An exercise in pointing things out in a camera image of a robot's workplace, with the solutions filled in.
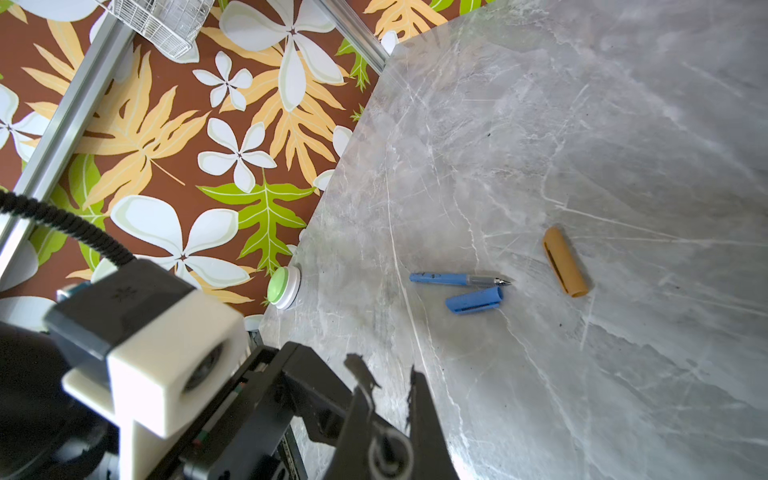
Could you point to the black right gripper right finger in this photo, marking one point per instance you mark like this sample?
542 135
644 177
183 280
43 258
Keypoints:
431 458

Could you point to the aluminium left corner post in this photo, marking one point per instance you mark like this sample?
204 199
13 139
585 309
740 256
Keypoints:
352 27

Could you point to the green push button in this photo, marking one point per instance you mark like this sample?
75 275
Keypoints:
283 287

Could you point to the white wire basket left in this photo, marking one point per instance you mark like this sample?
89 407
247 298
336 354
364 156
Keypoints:
172 26

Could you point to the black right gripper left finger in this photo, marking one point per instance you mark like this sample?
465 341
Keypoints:
368 447

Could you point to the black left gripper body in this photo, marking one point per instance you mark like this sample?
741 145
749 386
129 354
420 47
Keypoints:
237 435

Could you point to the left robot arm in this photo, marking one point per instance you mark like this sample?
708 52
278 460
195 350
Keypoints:
45 432

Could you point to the blue pen cap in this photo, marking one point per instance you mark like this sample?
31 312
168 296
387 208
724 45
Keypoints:
476 301

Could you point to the blue pen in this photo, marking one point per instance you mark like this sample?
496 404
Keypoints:
454 279

